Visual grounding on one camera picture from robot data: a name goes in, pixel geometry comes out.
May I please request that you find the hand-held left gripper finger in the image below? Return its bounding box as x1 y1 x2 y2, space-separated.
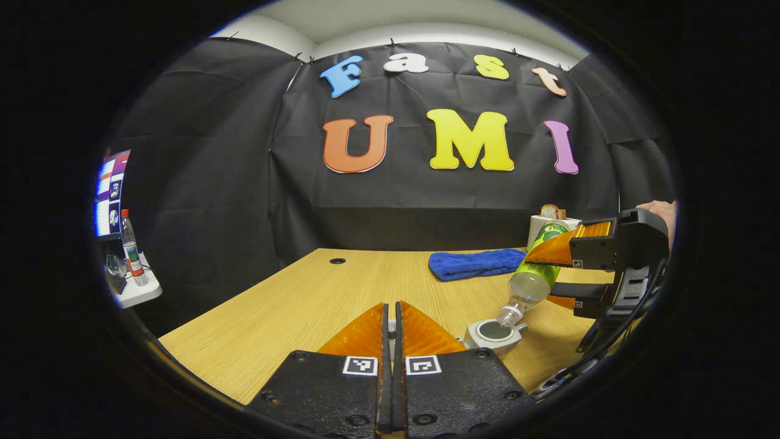
393 301 537 439
247 302 392 439

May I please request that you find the green label water bottle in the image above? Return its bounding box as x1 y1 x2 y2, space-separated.
497 223 570 328

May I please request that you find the white ceramic teacup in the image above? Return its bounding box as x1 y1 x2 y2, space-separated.
464 318 528 356

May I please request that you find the red cap plastic bottle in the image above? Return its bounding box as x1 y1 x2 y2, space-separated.
120 209 149 287

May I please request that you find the white toaster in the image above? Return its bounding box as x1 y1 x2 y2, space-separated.
528 215 583 251

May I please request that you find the blue towel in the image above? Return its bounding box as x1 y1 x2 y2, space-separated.
428 248 528 282

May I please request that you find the black backdrop cloth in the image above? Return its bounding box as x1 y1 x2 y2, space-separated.
104 37 677 336

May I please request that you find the white side table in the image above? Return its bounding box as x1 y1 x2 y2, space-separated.
107 253 163 309

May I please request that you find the computer monitor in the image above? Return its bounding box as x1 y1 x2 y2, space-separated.
94 149 132 240

